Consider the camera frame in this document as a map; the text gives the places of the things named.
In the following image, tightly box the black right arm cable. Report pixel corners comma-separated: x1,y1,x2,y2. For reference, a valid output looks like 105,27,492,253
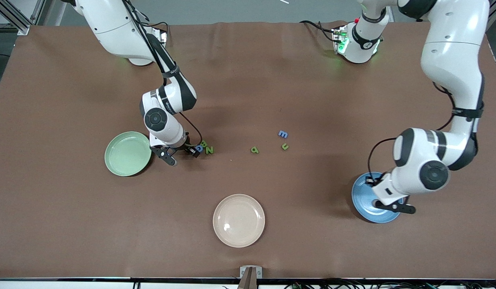
122,0,203,148

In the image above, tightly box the blue plate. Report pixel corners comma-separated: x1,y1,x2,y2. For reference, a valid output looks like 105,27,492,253
351,172,404,224

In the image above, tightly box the beige camera mount pole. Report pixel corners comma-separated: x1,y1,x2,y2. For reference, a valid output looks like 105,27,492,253
237,268,259,289

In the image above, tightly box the grey metal bracket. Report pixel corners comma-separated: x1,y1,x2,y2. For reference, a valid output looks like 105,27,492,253
240,266,263,279

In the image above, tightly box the green plate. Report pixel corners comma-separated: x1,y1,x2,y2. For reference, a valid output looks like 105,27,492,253
104,131,152,177

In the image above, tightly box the black base cable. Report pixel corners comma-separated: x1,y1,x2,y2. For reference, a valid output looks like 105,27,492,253
146,21,170,43
299,20,337,43

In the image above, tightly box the beige plate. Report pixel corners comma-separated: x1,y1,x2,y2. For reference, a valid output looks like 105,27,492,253
213,194,266,248

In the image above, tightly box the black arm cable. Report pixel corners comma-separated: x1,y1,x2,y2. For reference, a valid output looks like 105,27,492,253
122,0,203,148
367,74,485,179

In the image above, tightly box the brown table cover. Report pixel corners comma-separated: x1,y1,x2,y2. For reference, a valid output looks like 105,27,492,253
0,21,496,279

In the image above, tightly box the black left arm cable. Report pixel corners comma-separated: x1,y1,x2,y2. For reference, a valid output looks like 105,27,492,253
367,74,485,179

